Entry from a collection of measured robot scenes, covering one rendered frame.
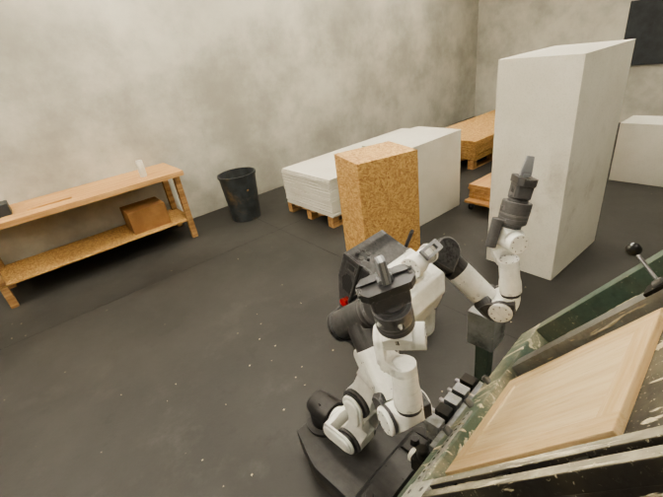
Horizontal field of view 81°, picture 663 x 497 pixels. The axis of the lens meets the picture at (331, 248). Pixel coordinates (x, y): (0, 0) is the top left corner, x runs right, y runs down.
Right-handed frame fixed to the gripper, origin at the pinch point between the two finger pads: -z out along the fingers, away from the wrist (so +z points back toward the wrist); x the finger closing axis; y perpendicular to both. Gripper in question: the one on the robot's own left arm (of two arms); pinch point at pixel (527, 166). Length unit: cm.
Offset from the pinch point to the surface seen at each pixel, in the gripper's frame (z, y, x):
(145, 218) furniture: 146, 338, -281
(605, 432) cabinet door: 39, -8, 65
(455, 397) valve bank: 89, 2, -1
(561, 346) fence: 52, -22, 10
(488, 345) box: 78, -13, -27
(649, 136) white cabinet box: -21, -235, -410
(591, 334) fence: 44, -26, 15
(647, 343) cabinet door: 30, -22, 43
